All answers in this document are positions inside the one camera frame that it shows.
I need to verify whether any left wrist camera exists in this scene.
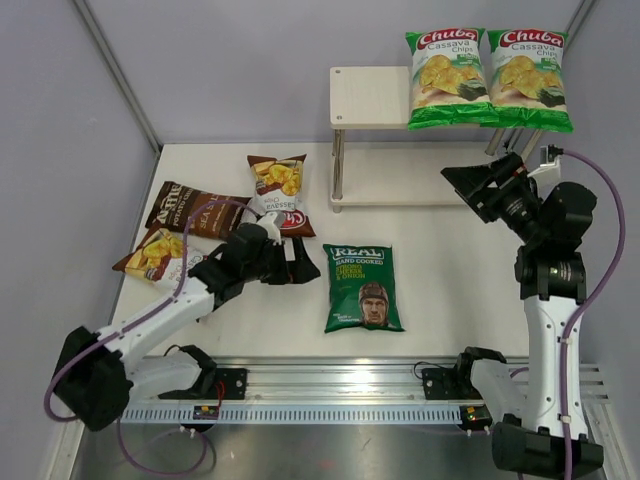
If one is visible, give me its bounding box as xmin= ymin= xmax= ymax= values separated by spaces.
xmin=257 ymin=211 xmax=286 ymax=245

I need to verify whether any dark green Real chips bag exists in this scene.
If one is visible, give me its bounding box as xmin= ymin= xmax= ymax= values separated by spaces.
xmin=323 ymin=244 xmax=404 ymax=333

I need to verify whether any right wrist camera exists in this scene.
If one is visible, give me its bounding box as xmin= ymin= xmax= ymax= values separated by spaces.
xmin=528 ymin=144 xmax=564 ymax=187

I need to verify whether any left aluminium frame post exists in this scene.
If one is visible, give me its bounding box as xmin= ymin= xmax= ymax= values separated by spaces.
xmin=69 ymin=0 xmax=163 ymax=158

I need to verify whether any green Chuba cassava chips bag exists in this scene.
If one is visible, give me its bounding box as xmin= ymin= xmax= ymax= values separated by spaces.
xmin=488 ymin=28 xmax=573 ymax=133

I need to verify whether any right aluminium frame post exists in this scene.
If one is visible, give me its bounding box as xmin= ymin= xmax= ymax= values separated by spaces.
xmin=545 ymin=0 xmax=599 ymax=67

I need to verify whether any brown Chuba cassava chips bag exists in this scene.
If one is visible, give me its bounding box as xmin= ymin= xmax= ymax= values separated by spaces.
xmin=247 ymin=154 xmax=316 ymax=238

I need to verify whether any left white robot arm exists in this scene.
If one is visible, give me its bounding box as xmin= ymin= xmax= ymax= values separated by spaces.
xmin=44 ymin=222 xmax=320 ymax=432

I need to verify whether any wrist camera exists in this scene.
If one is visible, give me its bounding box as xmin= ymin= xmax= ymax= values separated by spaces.
xmin=528 ymin=144 xmax=564 ymax=187
xmin=257 ymin=211 xmax=286 ymax=245

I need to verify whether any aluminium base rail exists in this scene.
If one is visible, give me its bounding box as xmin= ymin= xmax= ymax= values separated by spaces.
xmin=64 ymin=354 xmax=611 ymax=426

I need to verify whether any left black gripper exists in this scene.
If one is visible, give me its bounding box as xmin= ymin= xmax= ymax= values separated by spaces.
xmin=242 ymin=235 xmax=319 ymax=285

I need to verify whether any white two-tier wooden shelf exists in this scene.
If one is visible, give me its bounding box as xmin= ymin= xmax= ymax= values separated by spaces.
xmin=329 ymin=66 xmax=506 ymax=213

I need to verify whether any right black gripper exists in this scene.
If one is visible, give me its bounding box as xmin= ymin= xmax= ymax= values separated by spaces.
xmin=443 ymin=151 xmax=548 ymax=244

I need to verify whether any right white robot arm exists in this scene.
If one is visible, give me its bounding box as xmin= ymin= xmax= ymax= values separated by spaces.
xmin=441 ymin=153 xmax=604 ymax=479

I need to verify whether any brown Kettle sea salt bag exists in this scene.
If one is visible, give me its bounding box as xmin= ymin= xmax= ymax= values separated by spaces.
xmin=145 ymin=181 xmax=250 ymax=240

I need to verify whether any aluminium frame post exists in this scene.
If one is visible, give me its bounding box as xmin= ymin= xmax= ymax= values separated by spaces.
xmin=545 ymin=0 xmax=599 ymax=67
xmin=69 ymin=0 xmax=163 ymax=158

